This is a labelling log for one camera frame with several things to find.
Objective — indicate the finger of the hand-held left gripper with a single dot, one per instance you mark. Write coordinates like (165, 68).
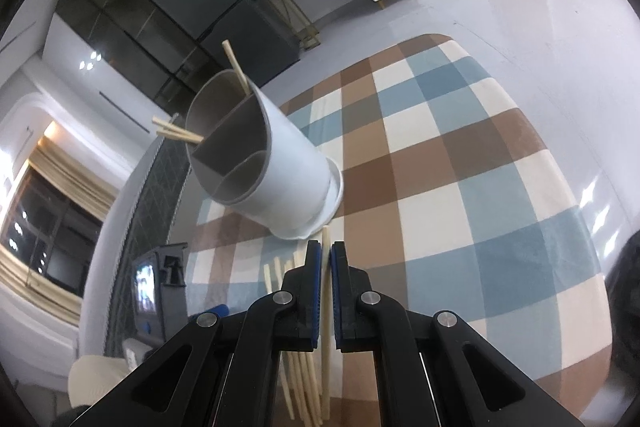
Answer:
(215, 311)

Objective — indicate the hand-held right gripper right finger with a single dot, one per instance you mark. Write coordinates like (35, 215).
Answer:
(336, 307)

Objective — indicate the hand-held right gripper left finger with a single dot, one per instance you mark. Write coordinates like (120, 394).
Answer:
(315, 307)

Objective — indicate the wooden chopstick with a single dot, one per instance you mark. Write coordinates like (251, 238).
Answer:
(177, 129)
(326, 377)
(175, 137)
(235, 66)

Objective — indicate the pile of wooden chopsticks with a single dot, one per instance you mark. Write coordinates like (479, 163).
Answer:
(302, 382)

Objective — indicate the white grey utensil holder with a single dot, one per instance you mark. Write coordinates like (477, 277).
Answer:
(295, 167)

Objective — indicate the dark quilted mattress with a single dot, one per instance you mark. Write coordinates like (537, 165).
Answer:
(150, 207)

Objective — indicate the cream round stool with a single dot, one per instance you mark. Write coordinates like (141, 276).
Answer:
(95, 377)

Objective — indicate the dark window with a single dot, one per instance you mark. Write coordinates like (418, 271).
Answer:
(50, 237)

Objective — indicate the checkered tablecloth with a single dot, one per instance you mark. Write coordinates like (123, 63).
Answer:
(450, 207)

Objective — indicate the beige curtain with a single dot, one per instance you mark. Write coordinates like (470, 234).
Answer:
(75, 177)

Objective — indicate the dark cloth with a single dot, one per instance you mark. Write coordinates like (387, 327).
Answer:
(625, 307)

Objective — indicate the dark glass cabinet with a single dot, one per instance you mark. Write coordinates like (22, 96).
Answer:
(110, 17)

